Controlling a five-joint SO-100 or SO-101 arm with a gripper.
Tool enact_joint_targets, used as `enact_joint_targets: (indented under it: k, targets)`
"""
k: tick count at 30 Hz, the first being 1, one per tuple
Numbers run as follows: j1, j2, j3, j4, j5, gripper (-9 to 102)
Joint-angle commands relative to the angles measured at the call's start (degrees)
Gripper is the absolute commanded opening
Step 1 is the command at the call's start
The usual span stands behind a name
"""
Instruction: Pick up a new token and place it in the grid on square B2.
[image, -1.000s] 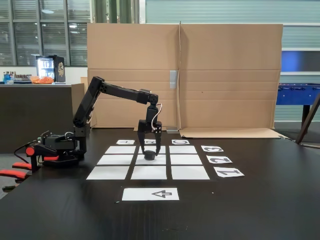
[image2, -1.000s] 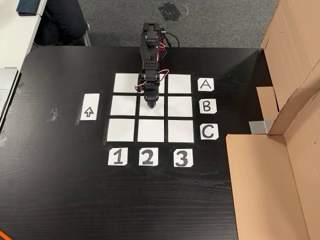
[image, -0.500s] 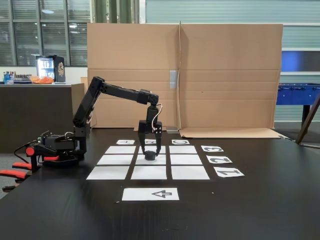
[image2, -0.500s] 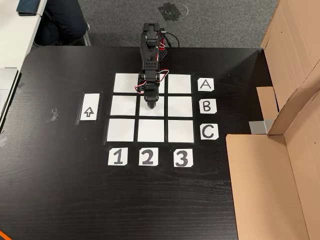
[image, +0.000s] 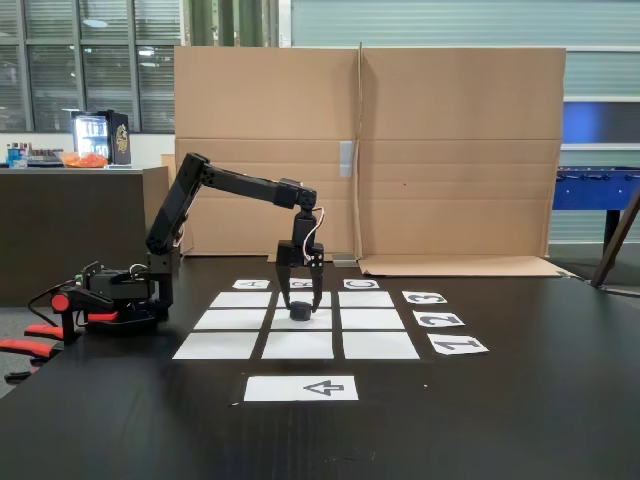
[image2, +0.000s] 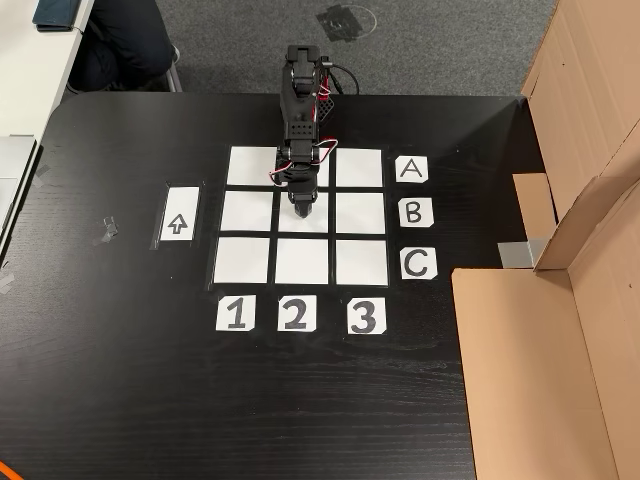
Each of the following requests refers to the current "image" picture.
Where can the blue foosball table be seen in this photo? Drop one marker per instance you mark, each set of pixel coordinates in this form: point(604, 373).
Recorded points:
point(595, 190)

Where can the bowl of orange snacks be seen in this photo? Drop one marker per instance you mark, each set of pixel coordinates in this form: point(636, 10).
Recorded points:
point(82, 160)

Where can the large cardboard panel with flap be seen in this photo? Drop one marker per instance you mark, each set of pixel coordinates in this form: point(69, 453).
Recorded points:
point(460, 100)

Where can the grey tape strip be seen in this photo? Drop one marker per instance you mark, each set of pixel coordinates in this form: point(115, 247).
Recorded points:
point(346, 159)

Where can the paper label number 2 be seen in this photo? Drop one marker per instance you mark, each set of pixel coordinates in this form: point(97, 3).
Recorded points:
point(420, 320)

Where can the white arrow paper sheet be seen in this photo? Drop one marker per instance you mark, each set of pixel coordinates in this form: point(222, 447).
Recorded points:
point(330, 387)

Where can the dark brown counter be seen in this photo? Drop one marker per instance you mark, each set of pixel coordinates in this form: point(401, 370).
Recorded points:
point(35, 225)

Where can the paper label number 3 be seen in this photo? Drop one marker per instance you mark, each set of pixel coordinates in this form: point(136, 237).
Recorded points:
point(407, 297)

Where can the white blank grid sheet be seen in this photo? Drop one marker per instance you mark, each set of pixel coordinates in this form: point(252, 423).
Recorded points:
point(298, 346)
point(241, 299)
point(230, 319)
point(322, 322)
point(325, 299)
point(366, 299)
point(216, 346)
point(380, 346)
point(372, 319)

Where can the paper label letter C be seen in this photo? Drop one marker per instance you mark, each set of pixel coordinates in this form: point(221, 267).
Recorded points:
point(347, 284)

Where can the black clamp with red knob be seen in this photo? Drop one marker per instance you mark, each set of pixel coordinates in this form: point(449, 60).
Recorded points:
point(65, 310)

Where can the paper label letter A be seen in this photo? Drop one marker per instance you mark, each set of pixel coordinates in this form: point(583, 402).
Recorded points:
point(237, 285)

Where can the paper label letter B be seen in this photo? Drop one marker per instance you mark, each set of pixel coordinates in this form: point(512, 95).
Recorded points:
point(296, 281)

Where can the black round token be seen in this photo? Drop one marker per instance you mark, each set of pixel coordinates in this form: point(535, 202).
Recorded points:
point(301, 311)

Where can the black mini fridge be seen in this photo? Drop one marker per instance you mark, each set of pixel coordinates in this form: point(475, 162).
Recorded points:
point(117, 137)

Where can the brown wooden stand leg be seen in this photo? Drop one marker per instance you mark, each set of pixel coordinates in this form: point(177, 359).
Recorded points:
point(617, 237)

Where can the large brown cardboard panel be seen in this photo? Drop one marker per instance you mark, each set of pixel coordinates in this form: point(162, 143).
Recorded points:
point(265, 100)

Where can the paper label number 1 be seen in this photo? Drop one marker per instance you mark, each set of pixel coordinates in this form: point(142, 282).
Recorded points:
point(437, 345)

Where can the small brown cardboard sheet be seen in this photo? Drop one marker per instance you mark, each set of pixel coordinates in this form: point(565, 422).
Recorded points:
point(155, 185)

